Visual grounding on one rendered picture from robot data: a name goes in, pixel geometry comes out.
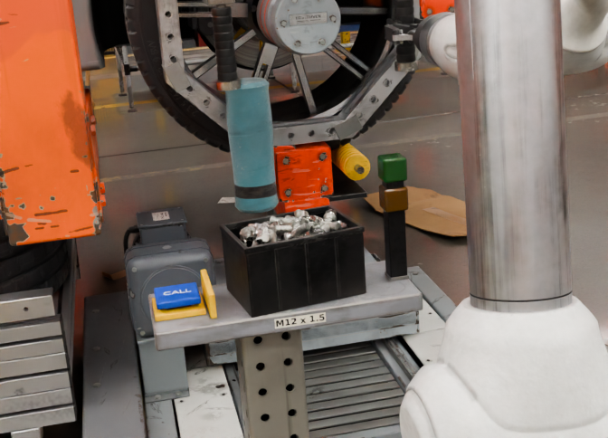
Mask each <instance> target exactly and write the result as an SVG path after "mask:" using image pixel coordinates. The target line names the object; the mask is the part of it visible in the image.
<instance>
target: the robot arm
mask: <svg viewBox="0 0 608 438"><path fill-rule="evenodd" d="M454 12H455V13H451V12H442V13H438V14H432V15H429V16H427V17H426V18H424V19H420V18H417V17H415V18H414V24H410V25H406V24H402V22H401V21H399V20H395V19H391V18H388V19H386V21H387V25H385V39H386V40H388V41H390V42H392V43H393V45H394V46H397V45H399V44H400V43H404V42H403V41H404V40H407V41H408V43H411V44H415V45H416V47H417V48H418V50H419V51H420V53H421V54H422V55H423V56H424V57H425V59H426V60H427V61H429V62H430V63H432V64H434V65H437V66H439V67H440V68H441V69H442V70H443V71H444V72H446V73H447V74H449V75H450V76H452V77H453V78H455V79H458V84H459V85H460V98H461V134H462V152H463V170H464V188H465V206H466V225H467V244H468V262H469V280H470V296H469V297H468V298H466V299H464V300H463V301H462V302H461V303H460V304H459V306H458V307H457V308H456V309H455V310H454V312H453V313H452V314H451V315H450V316H449V318H448V320H447V321H446V323H445V328H444V335H443V339H442V344H441V347H440V350H439V354H438V357H437V363H433V364H429V365H425V366H423V367H421V369H420V370H419V371H418V372H417V373H416V375H415V376H414V377H413V379H412V381H411V382H410V384H409V385H408V387H407V389H406V392H405V397H404V400H403V401H402V404H401V408H400V427H401V434H402V438H608V338H607V339H605V340H603V339H602V336H601V333H600V330H599V326H598V321H597V319H596V318H595V317H594V315H593V314H592V313H591V312H590V310H589V309H588V308H587V307H586V306H585V305H584V304H583V303H582V302H581V301H580V300H579V299H578V298H577V297H575V296H572V275H571V252H570V228H569V204H568V181H567V157H566V133H565V86H564V75H570V74H577V73H582V72H586V71H591V70H594V69H596V68H598V67H601V66H603V65H604V64H606V63H607V62H608V0H454Z"/></svg>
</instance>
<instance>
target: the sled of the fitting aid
mask: <svg viewBox="0 0 608 438"><path fill-rule="evenodd" d="M370 254H371V255H372V256H373V257H374V258H375V260H376V261H377V262H380V261H381V260H380V259H379V258H378V257H377V255H376V254H375V253H370ZM419 332H420V326H419V310H418V311H413V312H406V313H401V314H394V315H389V316H383V317H377V318H371V319H360V320H354V321H349V322H342V323H337V324H330V325H325V326H318V327H313V328H302V329H301V336H302V347H303V351H306V350H311V349H317V348H328V347H334V346H339V345H345V344H351V343H357V342H362V341H368V340H374V339H380V338H390V337H396V336H402V335H407V334H413V333H419ZM202 347H203V351H204V356H205V360H206V364H207V366H208V367H209V366H214V365H221V364H226V363H232V362H237V355H236V346H235V339H232V340H225V341H220V342H214V343H208V344H202Z"/></svg>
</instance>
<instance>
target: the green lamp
mask: <svg viewBox="0 0 608 438"><path fill-rule="evenodd" d="M377 166H378V177H379V178H380V179H381V180H382V181H384V182H385V183H393V182H401V181H406V180H407V161H406V158H405V157H404V156H402V155H401V154H400V153H393V154H386V155H379V156H378V157H377Z"/></svg>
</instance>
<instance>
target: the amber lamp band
mask: <svg viewBox="0 0 608 438"><path fill-rule="evenodd" d="M379 204H380V207H381V208H382V209H384V210H385V211H386V212H387V213H392V212H399V211H405V210H408V189H407V187H406V186H404V187H397V188H391V189H386V188H385V187H384V186H382V185H380V186H379Z"/></svg>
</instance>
